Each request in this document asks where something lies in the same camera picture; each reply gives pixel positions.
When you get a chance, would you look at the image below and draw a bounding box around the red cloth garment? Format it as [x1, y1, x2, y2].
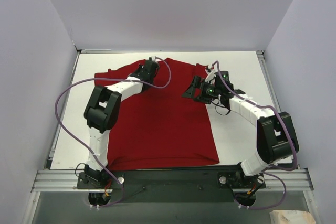
[108, 58, 219, 171]

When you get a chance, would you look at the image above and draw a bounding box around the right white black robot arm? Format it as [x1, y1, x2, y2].
[182, 71, 299, 177]

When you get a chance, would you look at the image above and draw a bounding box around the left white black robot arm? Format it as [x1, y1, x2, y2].
[84, 58, 159, 188]

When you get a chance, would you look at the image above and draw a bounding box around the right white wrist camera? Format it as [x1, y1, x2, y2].
[205, 65, 216, 83]

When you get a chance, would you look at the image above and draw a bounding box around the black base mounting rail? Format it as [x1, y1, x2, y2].
[75, 166, 266, 207]

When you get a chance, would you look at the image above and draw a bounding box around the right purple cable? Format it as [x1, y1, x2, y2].
[212, 60, 299, 210]

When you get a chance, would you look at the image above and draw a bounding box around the aluminium frame rail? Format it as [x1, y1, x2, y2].
[31, 168, 82, 193]

